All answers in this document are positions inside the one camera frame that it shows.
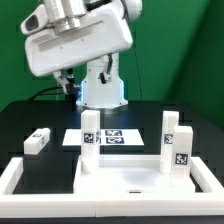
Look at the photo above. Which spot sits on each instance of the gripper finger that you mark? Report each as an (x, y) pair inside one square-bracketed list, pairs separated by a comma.
[(62, 80), (107, 61)]

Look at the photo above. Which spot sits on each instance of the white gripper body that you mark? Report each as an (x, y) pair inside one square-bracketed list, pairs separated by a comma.
[(102, 32)]

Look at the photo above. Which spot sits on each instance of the white desk tabletop tray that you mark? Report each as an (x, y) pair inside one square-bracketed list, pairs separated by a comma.
[(120, 174)]

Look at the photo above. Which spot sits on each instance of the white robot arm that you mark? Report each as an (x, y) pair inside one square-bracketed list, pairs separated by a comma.
[(63, 16)]

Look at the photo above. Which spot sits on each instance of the white U-shaped fence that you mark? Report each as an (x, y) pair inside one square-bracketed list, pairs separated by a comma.
[(210, 201)]

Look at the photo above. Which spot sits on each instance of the white marker base plate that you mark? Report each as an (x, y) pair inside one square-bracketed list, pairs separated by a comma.
[(130, 137)]

